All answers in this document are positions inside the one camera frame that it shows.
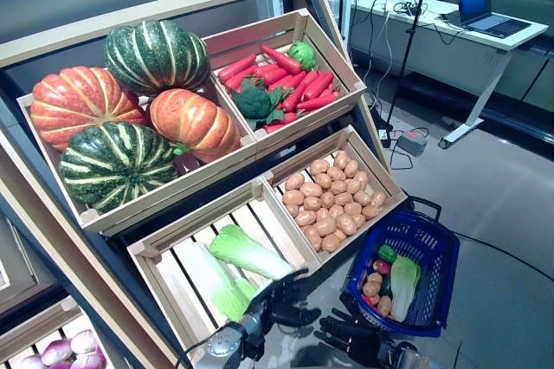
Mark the brown potato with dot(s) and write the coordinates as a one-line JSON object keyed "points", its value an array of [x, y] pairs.
{"points": [[346, 224], [358, 220], [375, 277], [339, 235], [342, 159], [384, 305], [331, 243], [319, 166], [327, 199], [322, 179], [338, 187], [311, 203], [352, 185], [311, 189], [362, 198], [371, 288], [292, 209], [322, 214], [352, 208], [292, 196], [343, 198], [295, 180], [305, 218], [371, 211], [325, 226], [336, 173], [336, 211], [351, 167], [378, 198], [311, 234], [361, 178]]}

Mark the red apple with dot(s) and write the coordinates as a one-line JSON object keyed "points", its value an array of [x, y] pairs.
{"points": [[382, 266]]}

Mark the blue plastic shopping basket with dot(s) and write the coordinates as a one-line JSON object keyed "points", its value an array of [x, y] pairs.
{"points": [[433, 256]]}

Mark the white desk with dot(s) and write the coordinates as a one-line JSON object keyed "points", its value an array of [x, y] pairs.
{"points": [[497, 53]]}

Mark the dark green cucumber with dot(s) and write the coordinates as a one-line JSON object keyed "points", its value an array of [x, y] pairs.
{"points": [[386, 286]]}

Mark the wooden crate with cabbages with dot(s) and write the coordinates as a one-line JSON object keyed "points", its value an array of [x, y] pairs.
{"points": [[190, 299]]}

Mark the purple onion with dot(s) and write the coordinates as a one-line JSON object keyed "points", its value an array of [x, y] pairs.
{"points": [[83, 341], [32, 361], [88, 361], [56, 351]]}

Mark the green striped pumpkin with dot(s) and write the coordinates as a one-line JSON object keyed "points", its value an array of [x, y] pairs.
{"points": [[114, 165], [156, 57]]}

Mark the pile of purple onions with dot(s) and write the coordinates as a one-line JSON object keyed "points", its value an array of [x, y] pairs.
{"points": [[39, 321]]}

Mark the light green lettuce head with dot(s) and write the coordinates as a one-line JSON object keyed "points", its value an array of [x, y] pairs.
{"points": [[303, 55]]}

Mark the red chili pepper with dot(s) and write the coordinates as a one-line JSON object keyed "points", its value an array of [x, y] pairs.
{"points": [[369, 299]]}

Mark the black tripod pole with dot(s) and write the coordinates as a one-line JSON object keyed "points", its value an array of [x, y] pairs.
{"points": [[411, 40]]}

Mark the wooden crate with pumpkins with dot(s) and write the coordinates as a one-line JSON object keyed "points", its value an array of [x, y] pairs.
{"points": [[173, 196]]}

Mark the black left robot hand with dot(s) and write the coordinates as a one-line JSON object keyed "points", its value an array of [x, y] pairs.
{"points": [[281, 306]]}

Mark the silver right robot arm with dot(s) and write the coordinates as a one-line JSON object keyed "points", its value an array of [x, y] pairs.
{"points": [[402, 356]]}

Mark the large orange pumpkin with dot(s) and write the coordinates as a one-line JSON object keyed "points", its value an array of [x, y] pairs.
{"points": [[78, 102]]}

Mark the small orange pumpkin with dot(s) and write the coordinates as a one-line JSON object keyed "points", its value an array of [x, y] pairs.
{"points": [[195, 122]]}

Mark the dark green broccoli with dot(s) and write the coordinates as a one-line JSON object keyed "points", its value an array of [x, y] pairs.
{"points": [[255, 102]]}

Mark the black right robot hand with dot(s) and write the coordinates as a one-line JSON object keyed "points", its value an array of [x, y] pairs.
{"points": [[352, 338]]}

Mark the open laptop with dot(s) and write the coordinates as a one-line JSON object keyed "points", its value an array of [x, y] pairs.
{"points": [[485, 9]]}

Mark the napa cabbage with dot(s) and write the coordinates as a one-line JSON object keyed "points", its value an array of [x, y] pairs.
{"points": [[404, 286], [223, 286], [249, 252]]}

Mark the grey power adapter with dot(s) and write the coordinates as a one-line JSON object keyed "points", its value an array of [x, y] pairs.
{"points": [[412, 144]]}

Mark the wooden crate with carrots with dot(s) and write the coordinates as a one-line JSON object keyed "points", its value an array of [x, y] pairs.
{"points": [[259, 33]]}

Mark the wooden crate with potatoes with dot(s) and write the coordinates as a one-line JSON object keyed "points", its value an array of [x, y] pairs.
{"points": [[389, 183]]}

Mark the green bell pepper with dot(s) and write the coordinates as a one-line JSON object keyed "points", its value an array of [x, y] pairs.
{"points": [[386, 253]]}

